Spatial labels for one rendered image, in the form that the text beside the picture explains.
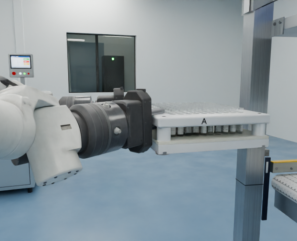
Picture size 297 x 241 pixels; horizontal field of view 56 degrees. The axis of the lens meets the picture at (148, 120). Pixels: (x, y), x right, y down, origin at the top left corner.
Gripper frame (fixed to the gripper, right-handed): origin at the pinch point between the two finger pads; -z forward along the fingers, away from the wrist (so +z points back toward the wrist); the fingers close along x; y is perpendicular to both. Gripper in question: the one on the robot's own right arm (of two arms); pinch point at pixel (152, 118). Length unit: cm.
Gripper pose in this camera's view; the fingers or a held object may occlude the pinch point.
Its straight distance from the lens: 57.3
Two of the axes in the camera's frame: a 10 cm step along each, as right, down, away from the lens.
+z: -6.7, 1.2, -7.3
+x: 0.2, 9.9, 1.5
